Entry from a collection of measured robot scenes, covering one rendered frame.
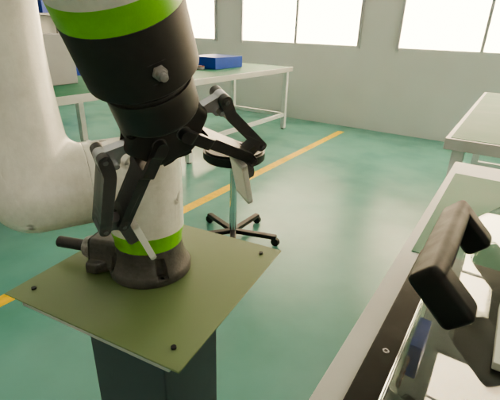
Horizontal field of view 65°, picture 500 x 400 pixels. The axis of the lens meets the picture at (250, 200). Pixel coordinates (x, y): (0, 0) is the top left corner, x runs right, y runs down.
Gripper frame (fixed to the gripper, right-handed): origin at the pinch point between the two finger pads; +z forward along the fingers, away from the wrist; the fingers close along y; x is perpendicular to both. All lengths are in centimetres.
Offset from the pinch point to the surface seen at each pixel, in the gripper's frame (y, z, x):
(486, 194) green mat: -82, 57, 2
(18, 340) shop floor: 69, 110, -74
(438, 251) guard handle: -6.5, -19.0, 24.4
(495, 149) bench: -133, 89, -21
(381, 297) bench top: -22.7, 28.0, 13.8
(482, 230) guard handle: -12.9, -14.6, 24.0
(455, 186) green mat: -79, 59, -6
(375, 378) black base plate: -9.0, 15.9, 24.1
